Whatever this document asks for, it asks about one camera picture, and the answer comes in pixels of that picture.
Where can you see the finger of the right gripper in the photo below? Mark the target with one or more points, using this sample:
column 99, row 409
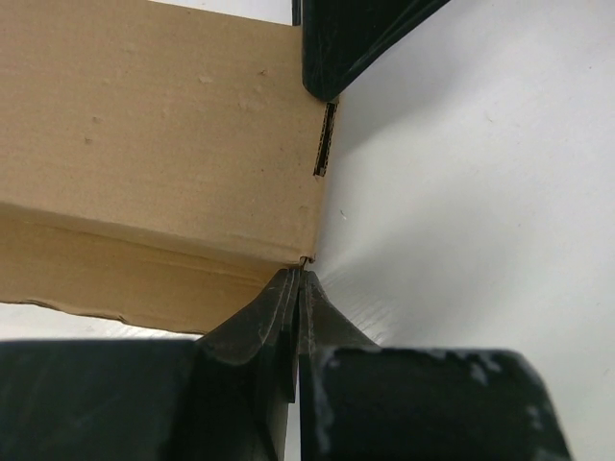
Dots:
column 342, row 38

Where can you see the brown cardboard box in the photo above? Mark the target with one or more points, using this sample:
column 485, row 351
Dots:
column 157, row 162

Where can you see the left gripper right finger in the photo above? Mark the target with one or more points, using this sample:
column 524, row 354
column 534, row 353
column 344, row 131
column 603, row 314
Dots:
column 361, row 401

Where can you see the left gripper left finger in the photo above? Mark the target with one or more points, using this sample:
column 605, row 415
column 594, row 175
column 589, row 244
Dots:
column 224, row 396

